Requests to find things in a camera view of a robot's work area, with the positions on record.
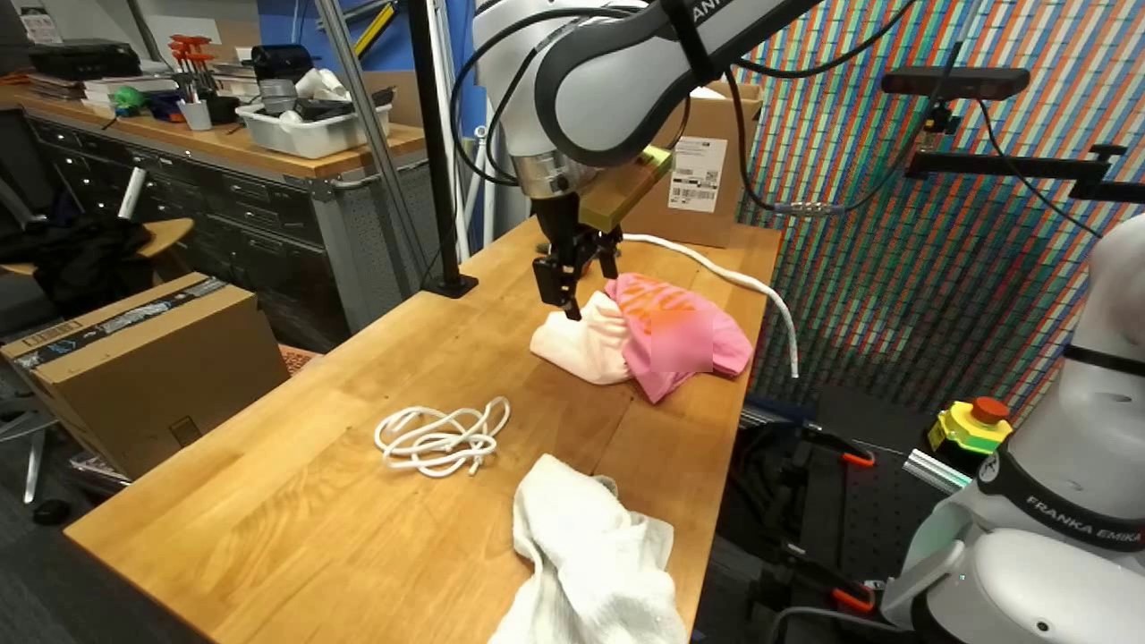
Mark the black vertical pole stand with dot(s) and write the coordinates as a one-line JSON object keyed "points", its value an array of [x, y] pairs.
{"points": [[451, 279]]}

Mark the orange black clamp right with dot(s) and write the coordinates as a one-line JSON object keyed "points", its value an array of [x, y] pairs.
{"points": [[840, 587]]}

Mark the orange black clamp left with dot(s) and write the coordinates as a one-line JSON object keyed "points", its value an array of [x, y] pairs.
{"points": [[847, 448]]}

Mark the yellow emergency stop button box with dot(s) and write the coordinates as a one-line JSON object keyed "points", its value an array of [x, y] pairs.
{"points": [[975, 426]]}

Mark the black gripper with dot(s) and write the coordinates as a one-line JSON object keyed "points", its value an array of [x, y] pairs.
{"points": [[568, 254]]}

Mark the pink cloth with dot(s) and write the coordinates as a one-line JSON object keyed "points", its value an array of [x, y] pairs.
{"points": [[673, 336]]}

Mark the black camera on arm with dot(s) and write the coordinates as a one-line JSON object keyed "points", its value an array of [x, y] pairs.
{"points": [[958, 84]]}

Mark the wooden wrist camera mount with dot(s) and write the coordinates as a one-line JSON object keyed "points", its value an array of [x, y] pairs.
{"points": [[605, 197]]}

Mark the white towel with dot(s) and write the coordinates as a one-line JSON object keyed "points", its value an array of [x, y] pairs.
{"points": [[598, 573]]}

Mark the large cardboard box on table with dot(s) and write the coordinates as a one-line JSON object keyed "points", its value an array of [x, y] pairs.
{"points": [[698, 195]]}

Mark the light peach shirt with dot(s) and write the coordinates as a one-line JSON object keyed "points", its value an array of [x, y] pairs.
{"points": [[585, 344]]}

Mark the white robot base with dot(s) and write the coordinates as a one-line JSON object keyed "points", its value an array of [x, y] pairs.
{"points": [[1046, 545]]}

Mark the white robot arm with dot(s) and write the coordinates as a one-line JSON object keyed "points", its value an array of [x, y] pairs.
{"points": [[580, 89]]}

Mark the cardboard box beside table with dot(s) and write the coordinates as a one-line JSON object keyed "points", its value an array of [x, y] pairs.
{"points": [[153, 372]]}

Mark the orange black clamp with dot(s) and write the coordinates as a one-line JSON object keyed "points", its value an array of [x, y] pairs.
{"points": [[840, 587], [847, 448]]}

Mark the grey plastic bin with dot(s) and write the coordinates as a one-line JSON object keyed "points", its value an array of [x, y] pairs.
{"points": [[290, 135]]}

